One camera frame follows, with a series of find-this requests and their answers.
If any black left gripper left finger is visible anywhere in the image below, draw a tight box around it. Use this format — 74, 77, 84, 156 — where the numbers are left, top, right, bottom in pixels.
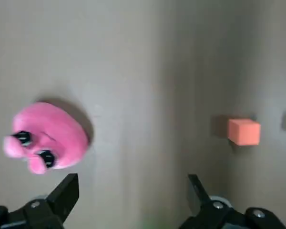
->
0, 173, 79, 229

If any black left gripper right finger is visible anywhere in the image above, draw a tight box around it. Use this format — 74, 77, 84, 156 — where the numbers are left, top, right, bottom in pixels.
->
178, 174, 286, 229

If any orange foam block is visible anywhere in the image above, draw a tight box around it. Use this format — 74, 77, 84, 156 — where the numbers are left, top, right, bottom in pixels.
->
227, 118, 262, 146

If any pink plush toy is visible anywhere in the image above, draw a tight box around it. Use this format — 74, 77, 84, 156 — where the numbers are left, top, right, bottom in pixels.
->
2, 102, 90, 176

